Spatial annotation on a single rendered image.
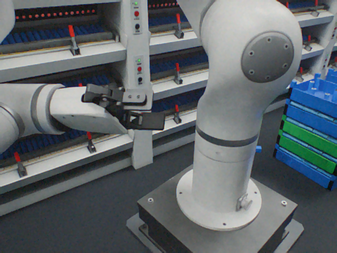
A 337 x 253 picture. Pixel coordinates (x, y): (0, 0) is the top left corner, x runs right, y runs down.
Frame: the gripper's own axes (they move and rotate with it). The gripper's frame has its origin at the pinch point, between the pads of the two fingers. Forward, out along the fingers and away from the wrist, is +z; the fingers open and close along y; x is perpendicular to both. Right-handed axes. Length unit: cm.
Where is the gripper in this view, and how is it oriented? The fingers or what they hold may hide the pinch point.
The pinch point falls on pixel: (153, 112)
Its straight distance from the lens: 43.8
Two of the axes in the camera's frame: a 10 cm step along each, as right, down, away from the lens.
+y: -1.7, -3.0, -9.4
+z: 9.8, 0.4, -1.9
